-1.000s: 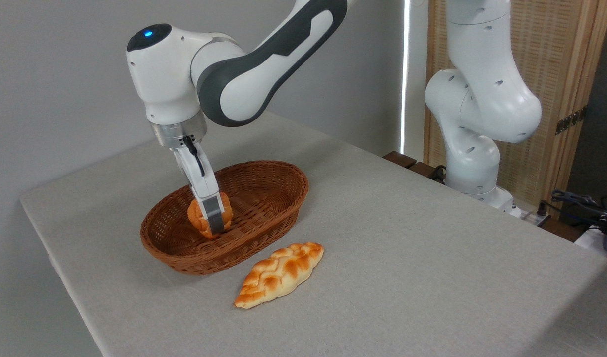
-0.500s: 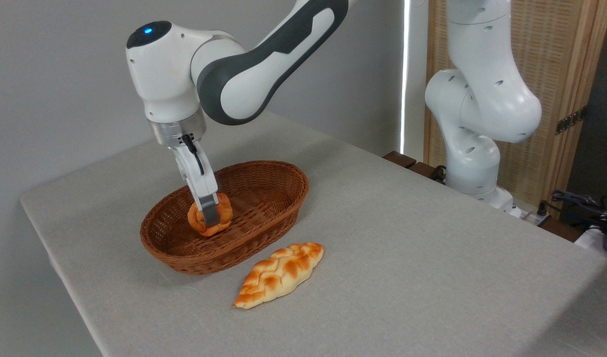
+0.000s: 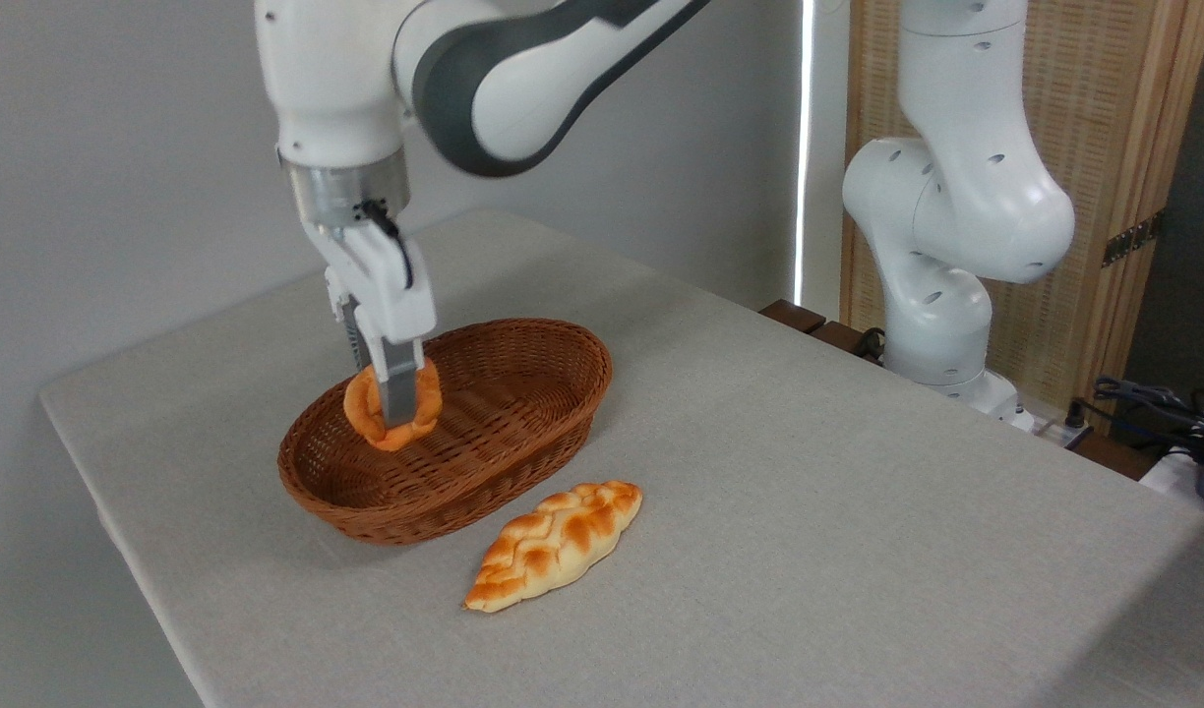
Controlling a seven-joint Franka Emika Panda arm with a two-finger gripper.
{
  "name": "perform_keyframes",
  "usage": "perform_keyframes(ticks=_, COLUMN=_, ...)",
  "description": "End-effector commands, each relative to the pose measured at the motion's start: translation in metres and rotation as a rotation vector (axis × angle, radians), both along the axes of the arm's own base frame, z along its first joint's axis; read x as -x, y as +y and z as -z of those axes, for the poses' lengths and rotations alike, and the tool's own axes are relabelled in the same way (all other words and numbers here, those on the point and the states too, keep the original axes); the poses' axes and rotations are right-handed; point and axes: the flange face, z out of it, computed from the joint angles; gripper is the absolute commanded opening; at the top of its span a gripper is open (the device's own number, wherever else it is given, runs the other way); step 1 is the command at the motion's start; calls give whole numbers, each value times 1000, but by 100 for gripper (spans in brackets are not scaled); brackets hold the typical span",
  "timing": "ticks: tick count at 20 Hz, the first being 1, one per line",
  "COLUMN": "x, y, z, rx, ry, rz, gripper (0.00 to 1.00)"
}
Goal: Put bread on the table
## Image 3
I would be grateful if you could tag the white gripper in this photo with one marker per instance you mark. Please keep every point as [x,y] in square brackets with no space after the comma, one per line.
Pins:
[391,295]

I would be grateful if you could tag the round orange bread roll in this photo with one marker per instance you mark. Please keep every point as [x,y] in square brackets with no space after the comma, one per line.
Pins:
[427,403]

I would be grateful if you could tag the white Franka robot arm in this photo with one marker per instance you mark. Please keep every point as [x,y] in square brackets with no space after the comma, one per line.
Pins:
[956,197]

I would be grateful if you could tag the braided golden bread loaf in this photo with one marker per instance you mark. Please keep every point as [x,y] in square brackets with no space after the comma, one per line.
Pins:
[553,543]

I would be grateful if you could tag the brown oval wicker basket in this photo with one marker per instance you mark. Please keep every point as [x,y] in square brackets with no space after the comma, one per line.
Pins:
[523,433]

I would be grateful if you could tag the grey tablecloth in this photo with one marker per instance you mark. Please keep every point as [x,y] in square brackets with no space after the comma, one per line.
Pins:
[858,541]

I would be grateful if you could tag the metal screen hinge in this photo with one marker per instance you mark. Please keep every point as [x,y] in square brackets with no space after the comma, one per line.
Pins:
[1133,239]

